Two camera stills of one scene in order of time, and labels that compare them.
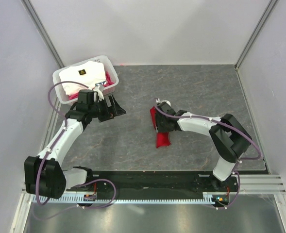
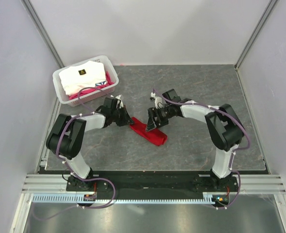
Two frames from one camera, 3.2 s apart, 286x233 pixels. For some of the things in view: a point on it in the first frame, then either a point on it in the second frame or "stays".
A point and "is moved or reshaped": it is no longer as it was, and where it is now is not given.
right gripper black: x=159 y=127 -> x=153 y=112
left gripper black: x=111 y=111 -> x=126 y=120
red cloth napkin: x=162 y=138 is moved or reshaped
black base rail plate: x=171 y=182 stays
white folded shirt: x=89 y=73 stays
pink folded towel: x=109 y=82 stays
